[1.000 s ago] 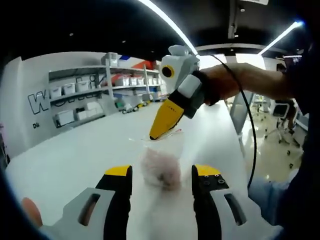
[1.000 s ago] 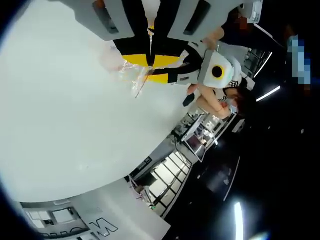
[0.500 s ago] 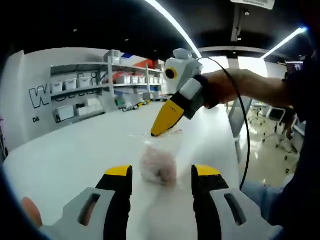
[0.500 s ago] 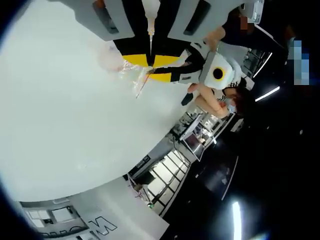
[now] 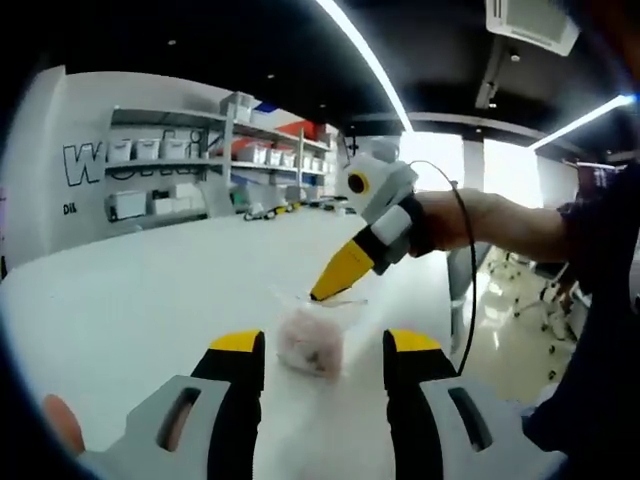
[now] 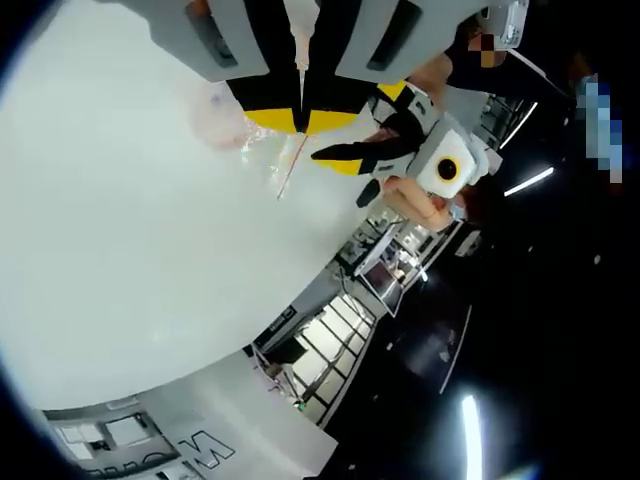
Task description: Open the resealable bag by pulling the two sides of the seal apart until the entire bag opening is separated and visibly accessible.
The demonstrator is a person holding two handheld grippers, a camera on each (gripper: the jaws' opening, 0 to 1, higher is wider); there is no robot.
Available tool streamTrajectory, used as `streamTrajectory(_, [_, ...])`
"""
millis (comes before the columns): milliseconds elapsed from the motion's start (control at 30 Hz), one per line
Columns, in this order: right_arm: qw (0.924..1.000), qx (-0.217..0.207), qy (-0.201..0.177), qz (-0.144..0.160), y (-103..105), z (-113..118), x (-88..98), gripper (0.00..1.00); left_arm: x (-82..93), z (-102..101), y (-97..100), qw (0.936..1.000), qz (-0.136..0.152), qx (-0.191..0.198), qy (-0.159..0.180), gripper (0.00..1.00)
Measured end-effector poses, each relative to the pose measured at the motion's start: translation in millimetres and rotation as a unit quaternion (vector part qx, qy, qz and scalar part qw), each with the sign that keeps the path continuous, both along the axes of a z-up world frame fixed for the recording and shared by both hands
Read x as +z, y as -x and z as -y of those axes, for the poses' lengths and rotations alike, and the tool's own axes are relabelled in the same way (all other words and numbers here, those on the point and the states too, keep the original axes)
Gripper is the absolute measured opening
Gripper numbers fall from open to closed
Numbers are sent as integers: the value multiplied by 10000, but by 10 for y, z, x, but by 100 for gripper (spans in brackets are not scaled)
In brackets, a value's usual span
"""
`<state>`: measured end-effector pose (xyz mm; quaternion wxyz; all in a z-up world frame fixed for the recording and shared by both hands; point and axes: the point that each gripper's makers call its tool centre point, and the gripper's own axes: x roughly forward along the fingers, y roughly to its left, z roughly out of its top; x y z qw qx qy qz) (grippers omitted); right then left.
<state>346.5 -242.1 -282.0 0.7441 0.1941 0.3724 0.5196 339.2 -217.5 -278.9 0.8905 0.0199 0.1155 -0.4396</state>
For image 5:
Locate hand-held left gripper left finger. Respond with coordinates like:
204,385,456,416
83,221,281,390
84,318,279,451
79,328,267,480

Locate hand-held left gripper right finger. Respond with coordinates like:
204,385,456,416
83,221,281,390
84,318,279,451
382,327,569,480

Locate clear resealable bag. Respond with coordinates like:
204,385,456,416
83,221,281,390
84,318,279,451
271,283,370,380

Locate person's right hand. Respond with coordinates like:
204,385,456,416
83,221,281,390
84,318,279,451
416,188,507,252

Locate person's left hand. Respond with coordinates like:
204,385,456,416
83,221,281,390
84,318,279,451
41,393,87,457

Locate black stand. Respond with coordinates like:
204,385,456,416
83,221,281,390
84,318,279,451
343,133,362,167

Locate yellow black tools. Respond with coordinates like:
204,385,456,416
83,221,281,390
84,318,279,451
243,201,297,222

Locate grey table leg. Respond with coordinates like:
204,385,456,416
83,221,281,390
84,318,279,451
446,246,490,355

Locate long ceiling light strip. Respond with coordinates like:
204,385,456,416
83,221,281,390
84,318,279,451
316,0,415,133

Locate grey metal shelving unit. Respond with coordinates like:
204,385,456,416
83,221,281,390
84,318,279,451
103,91,337,222

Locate short ceiling light strip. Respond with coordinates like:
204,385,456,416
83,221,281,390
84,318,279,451
531,93,637,150

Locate white ceiling air conditioner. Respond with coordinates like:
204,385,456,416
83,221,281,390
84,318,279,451
485,0,582,57

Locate row of white storage bins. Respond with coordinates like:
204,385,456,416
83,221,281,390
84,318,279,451
106,137,327,172

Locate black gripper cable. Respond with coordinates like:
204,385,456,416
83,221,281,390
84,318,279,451
408,159,477,375

